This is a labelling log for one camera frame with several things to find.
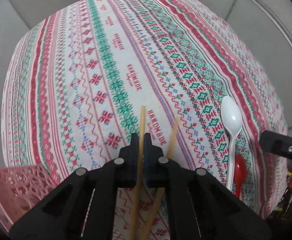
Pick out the red plastic spoon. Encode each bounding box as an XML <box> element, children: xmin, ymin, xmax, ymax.
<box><xmin>234</xmin><ymin>154</ymin><xmax>248</xmax><ymax>198</ymax></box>

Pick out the patterned striped tablecloth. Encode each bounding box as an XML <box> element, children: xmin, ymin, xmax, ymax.
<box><xmin>1</xmin><ymin>0</ymin><xmax>287</xmax><ymax>239</ymax></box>

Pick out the wooden chopstick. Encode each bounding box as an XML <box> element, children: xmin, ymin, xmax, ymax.
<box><xmin>129</xmin><ymin>106</ymin><xmax>146</xmax><ymax>240</ymax></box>
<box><xmin>139</xmin><ymin>118</ymin><xmax>179</xmax><ymax>239</ymax></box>

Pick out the pink perforated utensil holder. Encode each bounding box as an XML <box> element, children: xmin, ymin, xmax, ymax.
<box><xmin>0</xmin><ymin>164</ymin><xmax>57</xmax><ymax>229</ymax></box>

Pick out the white plastic spoon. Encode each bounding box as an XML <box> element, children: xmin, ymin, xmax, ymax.
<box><xmin>221</xmin><ymin>96</ymin><xmax>242</xmax><ymax>191</ymax></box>

